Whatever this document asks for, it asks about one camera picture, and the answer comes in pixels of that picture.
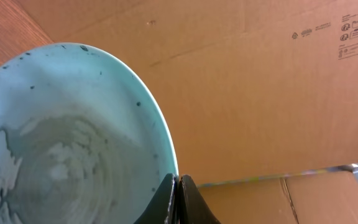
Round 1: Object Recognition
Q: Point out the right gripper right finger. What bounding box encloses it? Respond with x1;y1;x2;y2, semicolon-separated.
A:
177;175;221;224

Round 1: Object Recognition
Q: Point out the brown cardboard box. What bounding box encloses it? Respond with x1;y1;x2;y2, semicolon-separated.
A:
21;0;358;223

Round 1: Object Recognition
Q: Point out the light blue plate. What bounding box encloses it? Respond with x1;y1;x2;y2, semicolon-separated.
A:
0;43;178;223

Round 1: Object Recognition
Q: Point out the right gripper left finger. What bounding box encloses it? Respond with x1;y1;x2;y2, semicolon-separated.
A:
134;174;177;224

